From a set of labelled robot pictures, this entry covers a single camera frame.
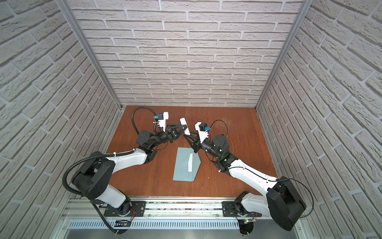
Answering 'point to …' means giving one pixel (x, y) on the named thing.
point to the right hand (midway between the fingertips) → (185, 133)
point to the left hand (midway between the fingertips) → (187, 127)
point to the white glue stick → (183, 122)
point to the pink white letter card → (190, 163)
